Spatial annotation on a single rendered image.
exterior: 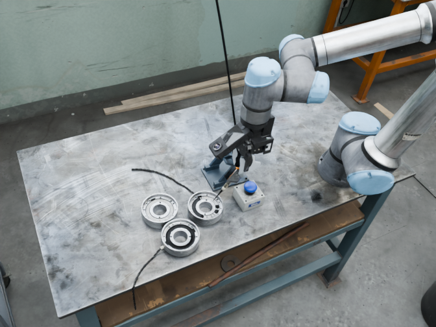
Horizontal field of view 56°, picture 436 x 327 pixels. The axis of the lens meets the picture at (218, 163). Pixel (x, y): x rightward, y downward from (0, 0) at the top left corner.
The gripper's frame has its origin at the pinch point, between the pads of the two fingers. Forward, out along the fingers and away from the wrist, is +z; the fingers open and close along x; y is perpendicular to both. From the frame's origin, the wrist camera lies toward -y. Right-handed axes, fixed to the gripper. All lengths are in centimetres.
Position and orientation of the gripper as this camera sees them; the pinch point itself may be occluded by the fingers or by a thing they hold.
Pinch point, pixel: (237, 171)
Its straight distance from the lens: 117.3
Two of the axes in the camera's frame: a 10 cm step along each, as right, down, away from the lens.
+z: -0.8, 6.8, 7.3
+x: -4.1, -6.9, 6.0
